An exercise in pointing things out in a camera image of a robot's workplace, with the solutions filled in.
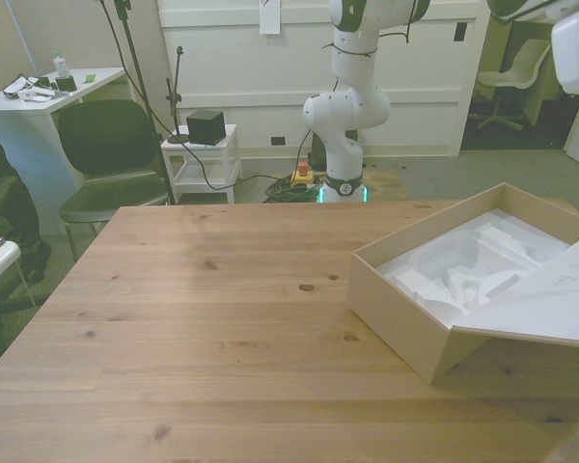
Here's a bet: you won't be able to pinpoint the clear plastic bottle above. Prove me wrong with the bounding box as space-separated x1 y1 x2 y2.
52 49 71 79

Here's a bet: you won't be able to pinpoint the black tall tripod stand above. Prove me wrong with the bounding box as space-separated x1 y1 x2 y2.
95 0 178 205

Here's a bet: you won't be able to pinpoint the white handheld controller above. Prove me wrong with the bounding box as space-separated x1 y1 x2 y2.
17 88 54 103

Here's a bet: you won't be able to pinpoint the black cube device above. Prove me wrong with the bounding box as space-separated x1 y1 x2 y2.
185 109 226 147

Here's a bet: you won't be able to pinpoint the white desk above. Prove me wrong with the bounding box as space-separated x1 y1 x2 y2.
0 67 132 211

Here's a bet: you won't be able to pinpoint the cardboard box with hinged lid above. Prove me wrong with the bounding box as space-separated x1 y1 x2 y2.
346 181 579 386

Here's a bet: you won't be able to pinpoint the person in dark trousers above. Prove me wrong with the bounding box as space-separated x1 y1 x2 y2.
0 99 53 310

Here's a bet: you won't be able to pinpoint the short black stand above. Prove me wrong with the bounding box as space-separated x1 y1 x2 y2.
164 45 192 146

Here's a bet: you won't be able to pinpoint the yellow emergency stop button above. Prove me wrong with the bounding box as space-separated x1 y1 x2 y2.
289 162 316 188

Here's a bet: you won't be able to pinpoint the black office chair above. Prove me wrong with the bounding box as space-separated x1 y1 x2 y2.
56 99 176 264

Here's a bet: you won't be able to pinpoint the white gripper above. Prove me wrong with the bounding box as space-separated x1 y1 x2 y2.
550 8 579 101

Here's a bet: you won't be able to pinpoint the white foam box insert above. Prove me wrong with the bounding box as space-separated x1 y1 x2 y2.
383 206 573 319

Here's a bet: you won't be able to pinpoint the white swivel chair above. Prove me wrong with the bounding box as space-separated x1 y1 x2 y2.
475 38 552 132

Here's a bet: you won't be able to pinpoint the bundle of floor cables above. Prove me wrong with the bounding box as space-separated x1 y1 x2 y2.
262 174 325 204

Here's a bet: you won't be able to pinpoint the white paper sheet on wall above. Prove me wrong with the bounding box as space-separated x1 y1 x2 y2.
259 0 282 36

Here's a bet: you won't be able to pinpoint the black cable to side table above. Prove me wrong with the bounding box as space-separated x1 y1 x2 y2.
150 113 274 192

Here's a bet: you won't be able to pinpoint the small white side table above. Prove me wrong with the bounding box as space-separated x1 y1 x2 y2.
159 123 244 204

